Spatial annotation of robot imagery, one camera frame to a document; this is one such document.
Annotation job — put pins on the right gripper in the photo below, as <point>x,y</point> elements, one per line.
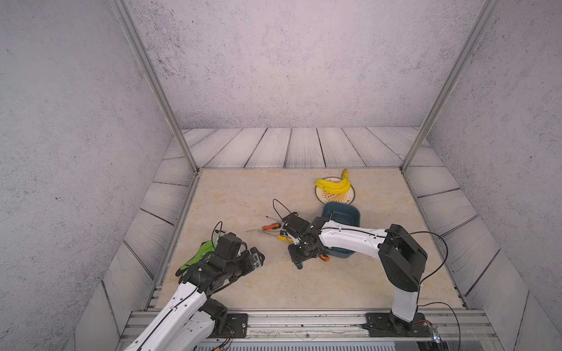
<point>297,258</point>

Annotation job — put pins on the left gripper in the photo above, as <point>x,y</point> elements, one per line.
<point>249,268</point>

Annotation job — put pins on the teal storage box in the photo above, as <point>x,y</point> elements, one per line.
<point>344,214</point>

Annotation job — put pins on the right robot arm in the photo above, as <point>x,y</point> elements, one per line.
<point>402,258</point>

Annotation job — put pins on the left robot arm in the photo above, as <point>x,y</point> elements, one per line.
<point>192,315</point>

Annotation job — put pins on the orange small screwdriver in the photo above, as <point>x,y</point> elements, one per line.
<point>271,227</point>

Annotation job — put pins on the round patterned plate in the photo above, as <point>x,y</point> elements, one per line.
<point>325,197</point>

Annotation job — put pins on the yellow banana bunch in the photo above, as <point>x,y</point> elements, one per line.
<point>335,188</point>

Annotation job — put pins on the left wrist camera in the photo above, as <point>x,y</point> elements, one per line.
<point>257,260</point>

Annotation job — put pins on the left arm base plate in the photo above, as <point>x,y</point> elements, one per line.
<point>231,326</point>

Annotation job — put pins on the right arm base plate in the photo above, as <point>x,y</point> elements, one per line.
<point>386,325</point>

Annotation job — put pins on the aluminium front rail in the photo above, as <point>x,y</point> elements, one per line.
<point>316,329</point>

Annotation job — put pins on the left aluminium frame post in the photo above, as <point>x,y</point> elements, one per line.
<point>135,41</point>

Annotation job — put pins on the aluminium frame post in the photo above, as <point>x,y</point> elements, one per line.
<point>135,41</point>
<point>467,49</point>

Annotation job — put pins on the right aluminium frame post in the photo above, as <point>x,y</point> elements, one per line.
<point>467,49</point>

